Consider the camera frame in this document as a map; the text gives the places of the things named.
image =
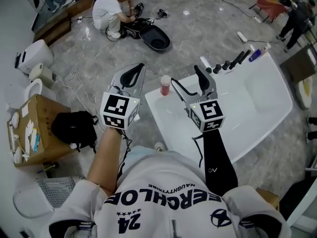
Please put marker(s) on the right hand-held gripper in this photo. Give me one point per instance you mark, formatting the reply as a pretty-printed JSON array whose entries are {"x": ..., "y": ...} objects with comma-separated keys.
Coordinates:
[{"x": 210, "y": 110}]

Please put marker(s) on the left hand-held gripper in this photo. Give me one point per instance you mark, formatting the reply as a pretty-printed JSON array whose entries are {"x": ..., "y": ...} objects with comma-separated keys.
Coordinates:
[{"x": 115, "y": 105}]

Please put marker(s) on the red bottle with white cap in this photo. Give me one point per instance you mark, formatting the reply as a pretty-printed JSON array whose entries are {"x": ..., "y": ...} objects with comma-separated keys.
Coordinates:
[{"x": 165, "y": 87}]

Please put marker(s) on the white bathtub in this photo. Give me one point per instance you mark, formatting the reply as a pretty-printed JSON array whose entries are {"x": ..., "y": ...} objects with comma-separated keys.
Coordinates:
[{"x": 260, "y": 103}]

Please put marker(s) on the person's left forearm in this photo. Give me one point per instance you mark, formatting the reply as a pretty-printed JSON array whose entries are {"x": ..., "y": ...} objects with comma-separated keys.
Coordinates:
[{"x": 104, "y": 162}]

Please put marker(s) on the person's right forearm black sleeve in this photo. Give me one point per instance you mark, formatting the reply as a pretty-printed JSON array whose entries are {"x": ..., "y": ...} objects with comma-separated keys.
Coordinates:
[{"x": 219, "y": 162}]

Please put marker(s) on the short black faucet knob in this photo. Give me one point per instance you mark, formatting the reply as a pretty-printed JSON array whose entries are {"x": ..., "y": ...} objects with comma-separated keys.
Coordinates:
[
  {"x": 209, "y": 70},
  {"x": 226, "y": 65},
  {"x": 217, "y": 68}
]

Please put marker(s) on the black oval basin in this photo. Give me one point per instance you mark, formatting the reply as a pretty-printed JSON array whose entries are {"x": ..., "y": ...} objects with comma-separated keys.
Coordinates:
[{"x": 154, "y": 40}]

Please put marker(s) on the person's right shoe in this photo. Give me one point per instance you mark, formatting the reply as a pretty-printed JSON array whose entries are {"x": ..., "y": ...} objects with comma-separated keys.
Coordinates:
[{"x": 160, "y": 147}]

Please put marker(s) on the blue bottle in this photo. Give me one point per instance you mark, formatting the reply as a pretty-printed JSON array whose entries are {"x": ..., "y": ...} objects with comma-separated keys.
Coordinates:
[{"x": 255, "y": 55}]

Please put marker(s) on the long white power strip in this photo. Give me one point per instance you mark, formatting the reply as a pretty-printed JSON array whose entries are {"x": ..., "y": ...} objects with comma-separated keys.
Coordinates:
[{"x": 242, "y": 36}]

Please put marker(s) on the black backpack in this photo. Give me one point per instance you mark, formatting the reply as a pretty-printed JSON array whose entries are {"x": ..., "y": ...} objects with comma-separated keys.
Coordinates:
[{"x": 74, "y": 130}]

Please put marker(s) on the person's light blue shorts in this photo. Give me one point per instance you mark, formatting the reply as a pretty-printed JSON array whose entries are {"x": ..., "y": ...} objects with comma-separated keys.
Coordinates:
[{"x": 141, "y": 154}]

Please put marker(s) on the large brown cardboard box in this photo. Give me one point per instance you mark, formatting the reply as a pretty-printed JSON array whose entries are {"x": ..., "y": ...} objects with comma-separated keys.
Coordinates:
[{"x": 54, "y": 123}]

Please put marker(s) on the beige box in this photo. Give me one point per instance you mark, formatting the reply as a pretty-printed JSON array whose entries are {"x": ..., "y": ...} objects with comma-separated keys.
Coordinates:
[{"x": 42, "y": 74}]

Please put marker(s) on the person's white printed shirt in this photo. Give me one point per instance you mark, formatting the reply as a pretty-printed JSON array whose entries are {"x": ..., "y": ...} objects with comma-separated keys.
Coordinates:
[{"x": 161, "y": 172}]

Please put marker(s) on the dark wooden platform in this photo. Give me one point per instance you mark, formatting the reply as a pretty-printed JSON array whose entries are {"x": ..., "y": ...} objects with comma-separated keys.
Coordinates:
[{"x": 57, "y": 26}]

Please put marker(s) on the white smart toilet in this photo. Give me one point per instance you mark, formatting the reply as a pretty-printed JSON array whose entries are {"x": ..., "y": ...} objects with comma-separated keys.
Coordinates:
[{"x": 37, "y": 54}]

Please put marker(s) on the white pet bed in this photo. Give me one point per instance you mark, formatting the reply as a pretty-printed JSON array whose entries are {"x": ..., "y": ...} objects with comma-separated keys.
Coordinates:
[{"x": 301, "y": 95}]

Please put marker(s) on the dark wooden table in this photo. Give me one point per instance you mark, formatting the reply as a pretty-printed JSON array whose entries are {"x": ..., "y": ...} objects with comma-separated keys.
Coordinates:
[{"x": 299, "y": 66}]

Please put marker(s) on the red chair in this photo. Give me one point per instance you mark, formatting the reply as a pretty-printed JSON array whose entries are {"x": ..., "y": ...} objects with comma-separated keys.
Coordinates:
[{"x": 270, "y": 6}]

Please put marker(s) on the scattered white bathroom accessories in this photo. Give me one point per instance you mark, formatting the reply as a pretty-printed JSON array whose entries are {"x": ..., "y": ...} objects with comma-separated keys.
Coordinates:
[{"x": 16, "y": 119}]

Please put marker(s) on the grey perforated mat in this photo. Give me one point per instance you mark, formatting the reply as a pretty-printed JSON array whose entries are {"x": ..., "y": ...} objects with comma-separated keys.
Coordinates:
[{"x": 59, "y": 190}]

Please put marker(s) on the tall cardboard box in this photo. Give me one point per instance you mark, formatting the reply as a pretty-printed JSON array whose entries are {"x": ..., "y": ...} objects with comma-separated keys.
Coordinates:
[{"x": 268, "y": 198}]

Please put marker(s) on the white closed-lid toilet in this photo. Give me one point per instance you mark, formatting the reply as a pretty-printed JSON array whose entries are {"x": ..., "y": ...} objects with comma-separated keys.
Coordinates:
[{"x": 29, "y": 202}]

